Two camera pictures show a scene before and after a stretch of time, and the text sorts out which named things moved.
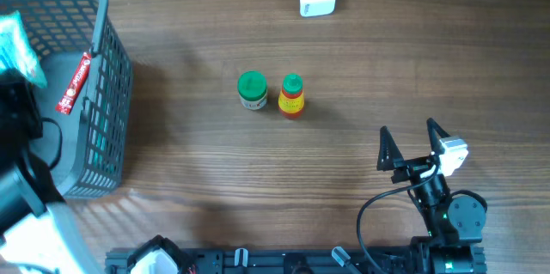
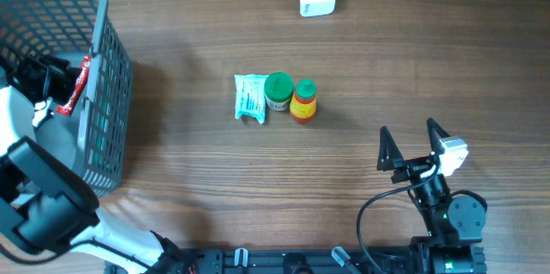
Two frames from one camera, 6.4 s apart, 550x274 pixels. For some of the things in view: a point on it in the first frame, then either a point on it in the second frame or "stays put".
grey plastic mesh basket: x=64 y=15 stays put
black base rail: x=318 y=260 stays put
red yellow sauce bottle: x=291 y=99 -> x=303 y=106
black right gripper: x=409 y=168 stays put
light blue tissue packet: x=17 y=52 -> x=250 y=95
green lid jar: x=252 y=88 -> x=278 y=88
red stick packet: x=74 y=85 stays put
